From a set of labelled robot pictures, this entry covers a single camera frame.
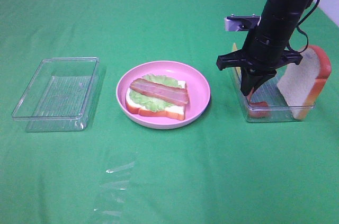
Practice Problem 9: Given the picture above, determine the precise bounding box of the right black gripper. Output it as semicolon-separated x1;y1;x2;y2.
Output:
216;32;302;96

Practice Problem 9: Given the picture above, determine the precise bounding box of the bacon strip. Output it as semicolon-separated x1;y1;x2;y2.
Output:
246;89;270;119
129;78;189;106

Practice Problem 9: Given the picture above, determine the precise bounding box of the bread slice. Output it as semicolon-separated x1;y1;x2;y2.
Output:
277;45;332;120
125;84;189;121

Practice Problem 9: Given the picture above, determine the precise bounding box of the green lettuce leaf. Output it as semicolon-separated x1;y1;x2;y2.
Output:
126;74;186;112

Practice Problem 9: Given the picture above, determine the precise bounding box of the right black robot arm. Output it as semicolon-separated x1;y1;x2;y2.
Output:
216;0;313;96

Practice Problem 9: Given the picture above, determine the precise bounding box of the yellow cheese slice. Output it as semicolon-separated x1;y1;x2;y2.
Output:
232;42;241;77

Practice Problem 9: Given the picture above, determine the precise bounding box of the right clear plastic tray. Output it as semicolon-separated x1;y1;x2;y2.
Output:
231;66;315;122

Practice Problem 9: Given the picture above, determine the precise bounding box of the clear plastic tray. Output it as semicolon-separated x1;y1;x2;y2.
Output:
231;66;315;122
12;57;100;132

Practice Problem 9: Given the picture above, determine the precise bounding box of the green table cloth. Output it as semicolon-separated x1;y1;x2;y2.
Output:
1;0;338;223

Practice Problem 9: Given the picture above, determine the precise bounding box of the clear plastic film sheet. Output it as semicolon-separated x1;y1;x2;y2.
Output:
88;152;136;223

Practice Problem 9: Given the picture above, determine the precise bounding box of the left clear plastic tray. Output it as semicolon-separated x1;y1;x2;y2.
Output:
12;57;100;132

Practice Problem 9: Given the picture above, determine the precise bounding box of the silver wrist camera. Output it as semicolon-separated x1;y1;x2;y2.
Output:
224;14;261;32

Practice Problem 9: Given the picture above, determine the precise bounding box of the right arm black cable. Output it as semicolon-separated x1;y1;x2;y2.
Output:
287;0;321;53

